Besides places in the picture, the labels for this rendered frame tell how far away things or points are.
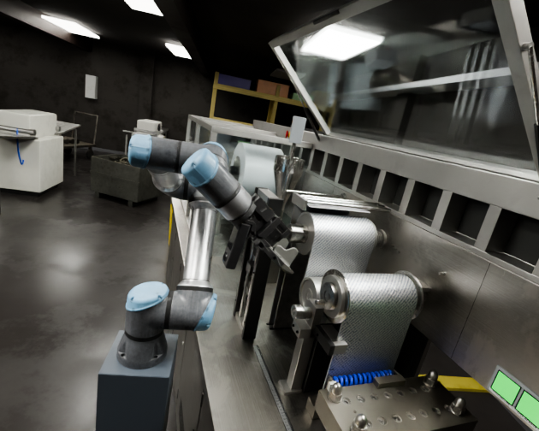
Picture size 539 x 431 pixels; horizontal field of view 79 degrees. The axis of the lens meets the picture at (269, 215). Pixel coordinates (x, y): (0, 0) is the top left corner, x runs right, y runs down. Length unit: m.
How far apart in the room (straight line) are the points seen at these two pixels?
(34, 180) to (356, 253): 5.08
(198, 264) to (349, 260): 0.51
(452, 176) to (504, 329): 0.43
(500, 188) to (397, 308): 0.41
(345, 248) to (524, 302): 0.48
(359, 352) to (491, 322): 0.34
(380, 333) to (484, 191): 0.48
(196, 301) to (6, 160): 4.97
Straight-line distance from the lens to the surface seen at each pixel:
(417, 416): 1.05
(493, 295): 1.01
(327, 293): 0.93
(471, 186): 1.06
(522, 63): 0.81
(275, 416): 1.07
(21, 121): 5.59
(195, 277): 1.06
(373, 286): 0.95
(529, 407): 1.01
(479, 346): 1.05
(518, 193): 0.99
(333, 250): 1.10
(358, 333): 0.98
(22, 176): 5.76
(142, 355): 1.12
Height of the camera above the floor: 1.68
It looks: 16 degrees down
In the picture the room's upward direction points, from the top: 11 degrees clockwise
